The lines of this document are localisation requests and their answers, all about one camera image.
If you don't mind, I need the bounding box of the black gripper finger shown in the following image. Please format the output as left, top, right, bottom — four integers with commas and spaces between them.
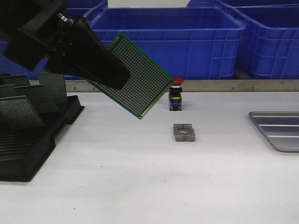
45, 15, 130, 90

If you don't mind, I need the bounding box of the black slotted board rack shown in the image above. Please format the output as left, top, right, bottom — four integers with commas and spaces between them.
0, 95, 84, 182

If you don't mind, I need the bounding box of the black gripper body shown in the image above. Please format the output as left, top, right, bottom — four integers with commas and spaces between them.
0, 0, 73, 71

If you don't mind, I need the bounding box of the green circuit board left edge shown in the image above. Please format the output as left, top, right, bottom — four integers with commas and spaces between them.
0, 84, 18, 98

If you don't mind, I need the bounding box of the blue crate rear centre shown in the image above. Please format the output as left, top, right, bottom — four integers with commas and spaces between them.
186, 0, 238, 8

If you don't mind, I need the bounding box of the red emergency stop button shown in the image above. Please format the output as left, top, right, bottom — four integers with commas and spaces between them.
169, 77, 184, 111

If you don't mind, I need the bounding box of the silver metal tray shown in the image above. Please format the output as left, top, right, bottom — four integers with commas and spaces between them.
249, 112, 299, 153

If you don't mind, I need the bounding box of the blue crate rear right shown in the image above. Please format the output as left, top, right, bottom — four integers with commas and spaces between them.
218, 0, 299, 7

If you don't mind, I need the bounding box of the green circuit board upright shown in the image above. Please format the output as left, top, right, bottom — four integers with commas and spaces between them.
39, 72, 68, 105

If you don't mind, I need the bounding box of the blue plastic crate centre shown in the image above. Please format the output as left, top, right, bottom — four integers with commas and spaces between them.
91, 7, 245, 80

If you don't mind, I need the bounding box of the blue plastic crate right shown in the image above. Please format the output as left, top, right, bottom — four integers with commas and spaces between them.
232, 6, 299, 79

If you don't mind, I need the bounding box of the grey metal clamp block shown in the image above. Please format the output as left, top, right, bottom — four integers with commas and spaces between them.
173, 124, 196, 142

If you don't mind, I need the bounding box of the green perforated circuit board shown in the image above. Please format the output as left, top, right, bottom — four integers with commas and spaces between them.
88, 33, 174, 119

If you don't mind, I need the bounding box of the green circuit board middle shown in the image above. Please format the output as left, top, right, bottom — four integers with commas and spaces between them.
14, 84, 59, 113

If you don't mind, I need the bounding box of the green circuit board front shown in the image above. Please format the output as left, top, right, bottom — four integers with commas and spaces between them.
0, 96, 45, 129

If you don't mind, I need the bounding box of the blue plastic crate left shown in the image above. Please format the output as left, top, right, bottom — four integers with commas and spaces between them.
0, 8, 93, 80

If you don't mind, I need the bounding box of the metal table edge rail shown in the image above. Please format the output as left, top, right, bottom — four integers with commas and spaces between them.
65, 79, 299, 92

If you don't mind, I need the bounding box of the blue crate rear left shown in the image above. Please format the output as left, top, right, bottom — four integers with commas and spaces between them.
67, 0, 108, 9

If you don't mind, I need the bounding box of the blue plastic crate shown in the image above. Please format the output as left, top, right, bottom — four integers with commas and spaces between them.
0, 8, 93, 80
91, 7, 245, 80
232, 6, 299, 79

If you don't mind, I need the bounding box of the green circuit board rear left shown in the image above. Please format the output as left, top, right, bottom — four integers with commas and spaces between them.
2, 74, 30, 87

